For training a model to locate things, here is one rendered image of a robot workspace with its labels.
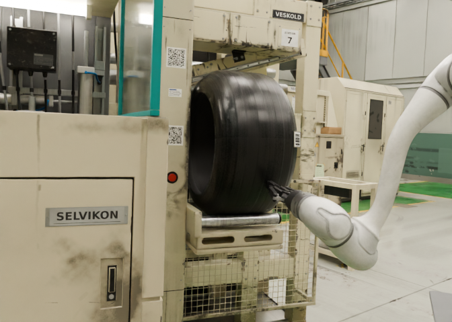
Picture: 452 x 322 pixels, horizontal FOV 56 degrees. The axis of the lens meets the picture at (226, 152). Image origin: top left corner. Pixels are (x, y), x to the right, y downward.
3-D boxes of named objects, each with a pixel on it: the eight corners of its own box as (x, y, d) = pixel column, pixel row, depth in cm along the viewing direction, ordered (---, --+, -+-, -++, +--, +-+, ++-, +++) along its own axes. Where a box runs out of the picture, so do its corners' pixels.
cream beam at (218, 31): (180, 38, 186) (181, 4, 186) (167, 48, 210) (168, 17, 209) (302, 52, 208) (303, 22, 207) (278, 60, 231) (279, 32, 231)
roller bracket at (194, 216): (194, 238, 155) (195, 212, 155) (169, 216, 193) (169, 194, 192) (202, 238, 157) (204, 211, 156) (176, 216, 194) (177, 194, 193)
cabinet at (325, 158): (303, 218, 630) (307, 133, 623) (275, 211, 675) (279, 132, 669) (342, 212, 686) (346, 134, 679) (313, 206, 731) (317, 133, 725)
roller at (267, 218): (198, 214, 160) (194, 216, 164) (198, 226, 159) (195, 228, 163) (281, 212, 172) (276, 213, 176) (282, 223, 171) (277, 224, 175)
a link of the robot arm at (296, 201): (299, 195, 127) (290, 190, 132) (296, 225, 129) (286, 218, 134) (325, 195, 130) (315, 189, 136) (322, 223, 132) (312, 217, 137)
